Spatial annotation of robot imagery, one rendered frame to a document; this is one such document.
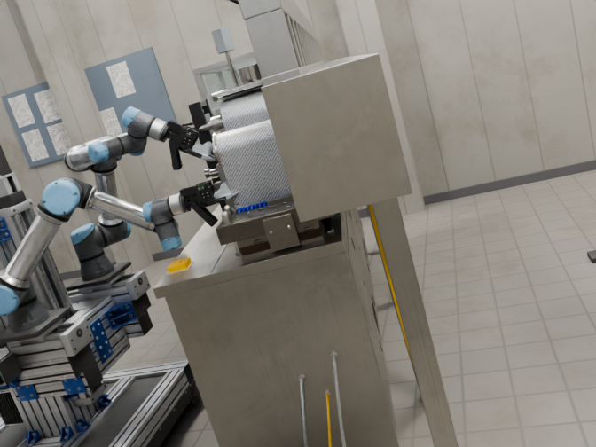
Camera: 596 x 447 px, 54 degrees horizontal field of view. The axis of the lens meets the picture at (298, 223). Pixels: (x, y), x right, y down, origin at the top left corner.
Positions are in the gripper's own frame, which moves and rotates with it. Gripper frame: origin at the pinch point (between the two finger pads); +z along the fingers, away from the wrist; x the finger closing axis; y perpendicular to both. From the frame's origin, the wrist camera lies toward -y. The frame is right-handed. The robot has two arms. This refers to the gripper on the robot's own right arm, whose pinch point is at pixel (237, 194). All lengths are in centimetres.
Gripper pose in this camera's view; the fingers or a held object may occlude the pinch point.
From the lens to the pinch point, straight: 216.3
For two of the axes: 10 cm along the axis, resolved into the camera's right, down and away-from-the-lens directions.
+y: -2.7, -9.3, -2.4
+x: 0.6, -2.7, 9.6
